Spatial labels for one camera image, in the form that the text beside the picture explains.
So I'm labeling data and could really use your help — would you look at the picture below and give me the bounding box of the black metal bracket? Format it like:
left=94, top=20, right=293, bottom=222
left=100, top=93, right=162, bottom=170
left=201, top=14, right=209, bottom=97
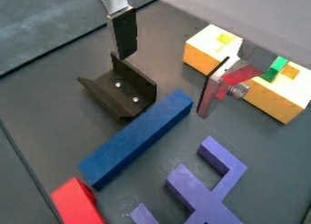
left=78, top=52, right=156, bottom=121

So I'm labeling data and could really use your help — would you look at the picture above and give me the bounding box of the blue long block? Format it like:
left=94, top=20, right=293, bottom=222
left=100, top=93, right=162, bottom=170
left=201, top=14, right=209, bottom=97
left=78, top=89, right=194, bottom=190

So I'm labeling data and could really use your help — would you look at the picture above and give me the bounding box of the yellow slotted board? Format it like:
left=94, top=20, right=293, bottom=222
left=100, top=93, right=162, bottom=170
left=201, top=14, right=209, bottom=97
left=183, top=25, right=311, bottom=124

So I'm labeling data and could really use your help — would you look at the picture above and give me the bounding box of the green long block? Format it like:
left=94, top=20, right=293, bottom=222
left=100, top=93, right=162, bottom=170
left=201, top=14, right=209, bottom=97
left=261, top=56, right=289, bottom=83

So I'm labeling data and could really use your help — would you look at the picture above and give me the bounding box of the red block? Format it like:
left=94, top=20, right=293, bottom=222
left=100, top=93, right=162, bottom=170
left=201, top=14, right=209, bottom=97
left=51, top=178, right=106, bottom=224

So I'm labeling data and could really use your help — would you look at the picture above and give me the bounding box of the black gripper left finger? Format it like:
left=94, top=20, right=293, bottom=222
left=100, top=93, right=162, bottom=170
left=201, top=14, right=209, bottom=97
left=99, top=0, right=138, bottom=60

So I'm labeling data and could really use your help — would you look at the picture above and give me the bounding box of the purple cross-shaped block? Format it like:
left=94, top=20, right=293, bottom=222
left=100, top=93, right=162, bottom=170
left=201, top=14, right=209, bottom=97
left=128, top=135, right=250, bottom=224

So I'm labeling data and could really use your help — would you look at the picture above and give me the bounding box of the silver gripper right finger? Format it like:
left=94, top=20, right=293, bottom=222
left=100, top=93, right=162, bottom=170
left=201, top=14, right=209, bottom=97
left=197, top=56, right=265, bottom=118

